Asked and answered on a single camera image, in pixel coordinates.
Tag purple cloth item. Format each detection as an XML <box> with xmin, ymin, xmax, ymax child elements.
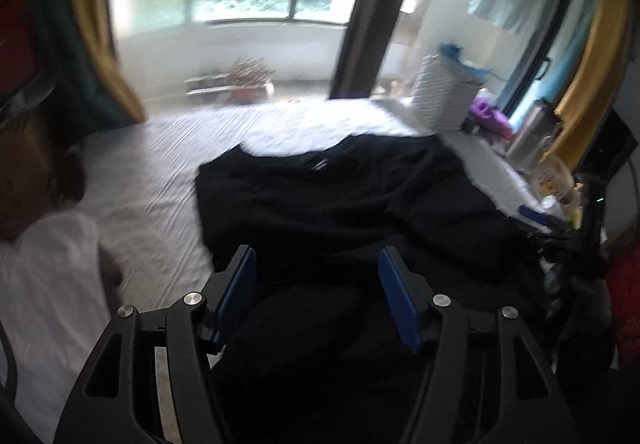
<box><xmin>469</xmin><ymin>96</ymin><xmax>514</xmax><ymax>141</ymax></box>

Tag dark door frame post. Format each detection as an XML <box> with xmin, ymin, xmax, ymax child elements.
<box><xmin>327</xmin><ymin>0</ymin><xmax>431</xmax><ymax>100</ymax></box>

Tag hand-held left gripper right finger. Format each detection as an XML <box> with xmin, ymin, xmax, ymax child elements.
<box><xmin>377</xmin><ymin>246</ymin><xmax>581</xmax><ymax>444</ymax></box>

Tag steel thermos bottle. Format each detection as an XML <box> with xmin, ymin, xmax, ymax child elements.
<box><xmin>505</xmin><ymin>98</ymin><xmax>558</xmax><ymax>172</ymax></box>

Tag brown cardboard box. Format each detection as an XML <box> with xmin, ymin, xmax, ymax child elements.
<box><xmin>0</xmin><ymin>94</ymin><xmax>71</xmax><ymax>241</ymax></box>

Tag teal curtain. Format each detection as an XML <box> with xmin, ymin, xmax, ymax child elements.
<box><xmin>27</xmin><ymin>0</ymin><xmax>137</xmax><ymax>137</ymax></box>

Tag white folded cloth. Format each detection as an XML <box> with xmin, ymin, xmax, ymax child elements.
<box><xmin>0</xmin><ymin>213</ymin><xmax>125</xmax><ymax>444</ymax></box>

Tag dried potted plant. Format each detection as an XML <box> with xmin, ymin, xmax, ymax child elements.
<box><xmin>227</xmin><ymin>56</ymin><xmax>277</xmax><ymax>104</ymax></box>

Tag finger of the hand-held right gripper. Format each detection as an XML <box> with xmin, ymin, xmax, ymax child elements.
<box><xmin>517</xmin><ymin>204</ymin><xmax>601</xmax><ymax>267</ymax></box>

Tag white woven basket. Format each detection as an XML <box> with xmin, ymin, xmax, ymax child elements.
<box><xmin>410</xmin><ymin>54</ymin><xmax>483</xmax><ymax>132</ymax></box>

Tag black garment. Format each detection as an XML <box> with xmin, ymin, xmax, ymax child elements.
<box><xmin>194</xmin><ymin>134</ymin><xmax>551</xmax><ymax>444</ymax></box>

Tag white textured bedsheet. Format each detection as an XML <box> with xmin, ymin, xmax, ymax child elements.
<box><xmin>0</xmin><ymin>96</ymin><xmax>551</xmax><ymax>444</ymax></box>

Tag blue cloth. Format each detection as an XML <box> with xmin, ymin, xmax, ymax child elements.
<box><xmin>437</xmin><ymin>42</ymin><xmax>493</xmax><ymax>80</ymax></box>

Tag red cloth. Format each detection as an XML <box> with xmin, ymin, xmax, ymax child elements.
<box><xmin>606</xmin><ymin>244</ymin><xmax>640</xmax><ymax>365</ymax></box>

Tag low white plant stand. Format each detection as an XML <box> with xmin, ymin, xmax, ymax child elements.
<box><xmin>184</xmin><ymin>74</ymin><xmax>276</xmax><ymax>98</ymax></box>

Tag black earphones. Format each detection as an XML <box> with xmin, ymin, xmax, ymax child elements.
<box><xmin>50</xmin><ymin>144</ymin><xmax>87</xmax><ymax>203</ymax></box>

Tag yellow curtain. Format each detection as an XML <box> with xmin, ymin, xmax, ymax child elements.
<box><xmin>550</xmin><ymin>0</ymin><xmax>636</xmax><ymax>171</ymax></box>
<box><xmin>65</xmin><ymin>0</ymin><xmax>148</xmax><ymax>125</ymax></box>

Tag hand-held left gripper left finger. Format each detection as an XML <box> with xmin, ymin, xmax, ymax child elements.
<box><xmin>52</xmin><ymin>245</ymin><xmax>258</xmax><ymax>444</ymax></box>

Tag black cable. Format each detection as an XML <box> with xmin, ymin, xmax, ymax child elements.
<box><xmin>0</xmin><ymin>314</ymin><xmax>20</xmax><ymax>406</ymax></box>

